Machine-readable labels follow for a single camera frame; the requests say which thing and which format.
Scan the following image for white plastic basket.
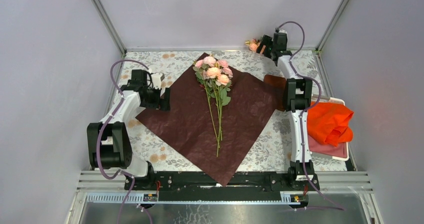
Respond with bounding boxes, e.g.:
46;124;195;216
308;95;350;162

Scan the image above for peach rose stem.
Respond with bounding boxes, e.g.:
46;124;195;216
244;39;263;54

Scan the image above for pink rose stem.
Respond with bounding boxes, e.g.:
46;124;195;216
192;55;234;157

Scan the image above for aluminium frame post right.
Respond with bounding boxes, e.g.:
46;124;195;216
315;0;351;51

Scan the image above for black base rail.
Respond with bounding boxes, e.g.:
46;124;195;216
124;171;321;202

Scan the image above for aluminium frame post left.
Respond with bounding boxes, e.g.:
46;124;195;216
91;0;127;56

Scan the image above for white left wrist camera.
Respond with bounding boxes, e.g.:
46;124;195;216
151;72;165;90

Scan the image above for brown folded cloth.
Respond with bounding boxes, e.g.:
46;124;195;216
263;75;287;111

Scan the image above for pink cloth in basket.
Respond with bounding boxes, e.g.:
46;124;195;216
308;136;349;160

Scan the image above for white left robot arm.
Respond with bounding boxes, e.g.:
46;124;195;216
86;69;171;189

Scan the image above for floral patterned table mat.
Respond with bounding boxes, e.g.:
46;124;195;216
95;50;349;172

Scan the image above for dark maroon wrapping paper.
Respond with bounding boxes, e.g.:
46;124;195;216
136;67;279;184

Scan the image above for orange cloth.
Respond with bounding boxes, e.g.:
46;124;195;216
307;102;354;146

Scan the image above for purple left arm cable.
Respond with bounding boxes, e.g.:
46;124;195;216
96;59;157;224

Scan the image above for aluminium frame post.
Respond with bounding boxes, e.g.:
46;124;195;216
315;0;351;51
91;0;127;56

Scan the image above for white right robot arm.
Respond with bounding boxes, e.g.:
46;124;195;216
256;30;318;190

